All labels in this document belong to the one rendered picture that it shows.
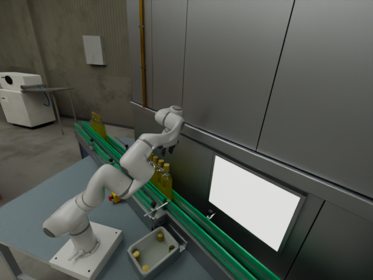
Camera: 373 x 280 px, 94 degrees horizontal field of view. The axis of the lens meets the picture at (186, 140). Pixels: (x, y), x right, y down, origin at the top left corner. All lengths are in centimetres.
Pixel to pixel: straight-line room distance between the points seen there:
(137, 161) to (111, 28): 430
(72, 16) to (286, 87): 518
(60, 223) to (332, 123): 101
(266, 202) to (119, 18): 446
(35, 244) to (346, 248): 146
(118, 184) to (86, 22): 474
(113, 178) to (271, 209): 67
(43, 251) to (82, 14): 477
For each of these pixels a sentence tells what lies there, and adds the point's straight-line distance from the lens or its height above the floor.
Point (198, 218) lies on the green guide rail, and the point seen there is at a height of 92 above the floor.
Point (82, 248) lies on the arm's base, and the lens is 114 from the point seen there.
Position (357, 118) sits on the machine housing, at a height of 162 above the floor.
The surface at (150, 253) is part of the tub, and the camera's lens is 115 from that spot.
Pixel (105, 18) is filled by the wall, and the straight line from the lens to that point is 494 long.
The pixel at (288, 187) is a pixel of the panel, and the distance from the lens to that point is 80.
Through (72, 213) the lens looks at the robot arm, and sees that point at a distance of 85.
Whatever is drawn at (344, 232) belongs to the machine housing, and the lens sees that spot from 86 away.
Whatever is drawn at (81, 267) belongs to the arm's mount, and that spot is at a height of 80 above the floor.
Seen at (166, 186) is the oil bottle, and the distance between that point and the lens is 113.
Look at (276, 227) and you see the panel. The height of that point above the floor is 111.
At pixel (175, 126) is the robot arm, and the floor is 148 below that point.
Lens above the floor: 174
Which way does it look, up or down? 24 degrees down
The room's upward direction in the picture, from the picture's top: 4 degrees clockwise
